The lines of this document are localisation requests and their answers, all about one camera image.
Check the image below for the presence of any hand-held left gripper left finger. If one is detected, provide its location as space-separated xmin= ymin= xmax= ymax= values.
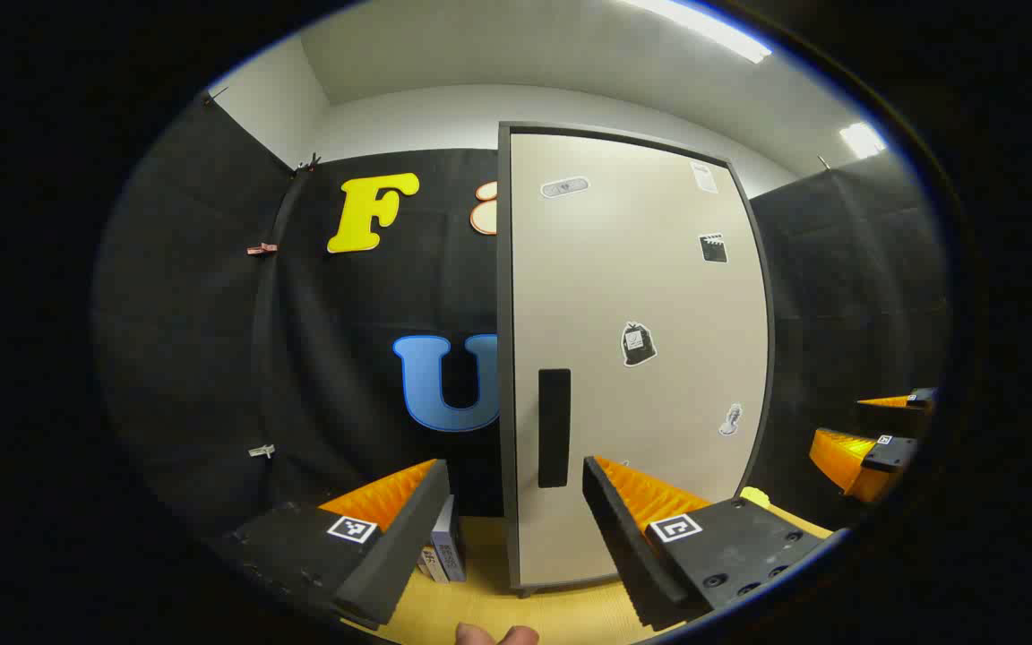
xmin=211 ymin=459 xmax=452 ymax=628

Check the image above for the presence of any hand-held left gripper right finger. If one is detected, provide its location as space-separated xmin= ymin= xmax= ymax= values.
xmin=582 ymin=455 xmax=830 ymax=631

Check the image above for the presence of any grey cabinet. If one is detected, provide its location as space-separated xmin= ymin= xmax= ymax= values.
xmin=496 ymin=121 xmax=777 ymax=598

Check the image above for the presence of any dark blue book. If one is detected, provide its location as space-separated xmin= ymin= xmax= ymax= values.
xmin=431 ymin=494 xmax=469 ymax=583

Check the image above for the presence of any black backdrop cloth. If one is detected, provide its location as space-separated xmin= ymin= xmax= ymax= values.
xmin=93 ymin=90 xmax=951 ymax=556

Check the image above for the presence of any short ceiling light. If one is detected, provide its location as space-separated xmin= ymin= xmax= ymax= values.
xmin=840 ymin=122 xmax=887 ymax=159

